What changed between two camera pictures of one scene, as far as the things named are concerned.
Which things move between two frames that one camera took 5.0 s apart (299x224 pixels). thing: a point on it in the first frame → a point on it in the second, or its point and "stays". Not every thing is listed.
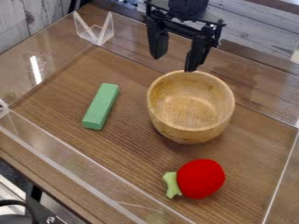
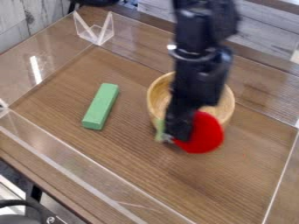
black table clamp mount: [38, 213] stays
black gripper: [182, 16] → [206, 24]
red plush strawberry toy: [198, 179] → [208, 135]
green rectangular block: [98, 114] stays
